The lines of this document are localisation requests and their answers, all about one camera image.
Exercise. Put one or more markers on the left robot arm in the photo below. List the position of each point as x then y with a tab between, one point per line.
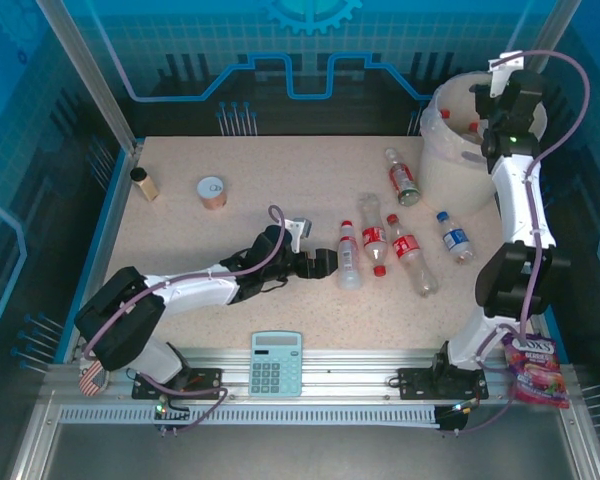
195	292

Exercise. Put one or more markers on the light blue calculator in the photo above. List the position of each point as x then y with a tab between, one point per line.
276	365

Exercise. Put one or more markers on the flag print round item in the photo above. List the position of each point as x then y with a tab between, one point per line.
92	382

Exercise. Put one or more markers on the bottle with red green label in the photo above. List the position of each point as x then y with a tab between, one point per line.
404	180

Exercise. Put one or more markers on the purple candy bag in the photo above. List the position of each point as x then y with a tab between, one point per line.
540	375

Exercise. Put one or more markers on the tin can with pull tab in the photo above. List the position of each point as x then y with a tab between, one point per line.
212	192

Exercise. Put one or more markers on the slim white bottle red cap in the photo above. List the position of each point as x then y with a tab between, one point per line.
350	265

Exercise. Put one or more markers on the aluminium mounting rail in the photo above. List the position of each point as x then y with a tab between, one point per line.
350	370

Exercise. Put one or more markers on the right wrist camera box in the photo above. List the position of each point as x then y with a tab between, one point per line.
502	70

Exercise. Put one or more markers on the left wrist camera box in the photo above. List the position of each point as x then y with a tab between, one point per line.
300	229

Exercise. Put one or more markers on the small jar with black cap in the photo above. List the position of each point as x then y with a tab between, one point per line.
147	187

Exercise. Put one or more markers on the aluminium frame post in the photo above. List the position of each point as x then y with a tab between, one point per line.
550	35
90	75

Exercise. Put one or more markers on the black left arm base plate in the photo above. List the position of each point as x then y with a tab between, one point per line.
205	382

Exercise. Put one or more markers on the black controller board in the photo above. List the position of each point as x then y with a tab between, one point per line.
172	417
452	420

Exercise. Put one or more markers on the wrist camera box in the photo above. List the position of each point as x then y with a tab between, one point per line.
300	229
502	70

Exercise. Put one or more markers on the water bottle with blue label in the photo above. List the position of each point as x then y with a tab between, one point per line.
455	239

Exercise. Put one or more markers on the cream plastic bin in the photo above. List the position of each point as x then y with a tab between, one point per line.
450	185

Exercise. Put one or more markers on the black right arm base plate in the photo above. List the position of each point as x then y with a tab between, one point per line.
415	382

